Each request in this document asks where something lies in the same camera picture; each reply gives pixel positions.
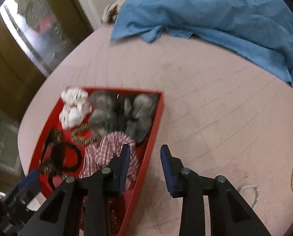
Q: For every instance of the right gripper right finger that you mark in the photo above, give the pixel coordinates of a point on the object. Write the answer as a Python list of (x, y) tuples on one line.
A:
[(204, 199)]

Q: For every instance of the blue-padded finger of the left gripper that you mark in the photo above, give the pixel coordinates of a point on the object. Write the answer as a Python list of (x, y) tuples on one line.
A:
[(26, 181)]

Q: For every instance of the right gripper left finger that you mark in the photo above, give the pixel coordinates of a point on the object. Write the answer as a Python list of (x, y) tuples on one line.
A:
[(61, 212)]

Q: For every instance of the black hair band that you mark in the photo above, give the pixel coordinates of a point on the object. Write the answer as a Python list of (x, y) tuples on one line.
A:
[(64, 158)]

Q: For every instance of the pink plaid scrunchie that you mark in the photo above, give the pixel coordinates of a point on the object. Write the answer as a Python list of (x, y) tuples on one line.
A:
[(98, 156)]

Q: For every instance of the red shallow tray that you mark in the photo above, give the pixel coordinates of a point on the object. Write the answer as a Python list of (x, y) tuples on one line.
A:
[(143, 150)]

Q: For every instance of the white dotted scrunchie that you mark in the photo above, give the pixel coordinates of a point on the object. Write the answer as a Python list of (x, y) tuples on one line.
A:
[(76, 107)]

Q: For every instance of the grey organza scrunchie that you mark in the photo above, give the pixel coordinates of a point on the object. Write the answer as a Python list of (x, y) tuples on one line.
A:
[(131, 114)]

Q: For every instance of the red patterned scrunchie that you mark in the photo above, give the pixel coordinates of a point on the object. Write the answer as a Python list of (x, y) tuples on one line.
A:
[(116, 211)]

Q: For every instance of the wooden stained-glass door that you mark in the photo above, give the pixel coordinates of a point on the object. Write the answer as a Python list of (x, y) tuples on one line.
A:
[(35, 37)]

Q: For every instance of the floral patterned blanket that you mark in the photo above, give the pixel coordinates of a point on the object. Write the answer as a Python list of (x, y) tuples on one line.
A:
[(110, 13)]

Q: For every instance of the blue bed sheet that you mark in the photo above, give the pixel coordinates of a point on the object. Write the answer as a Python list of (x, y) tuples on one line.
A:
[(258, 30)]

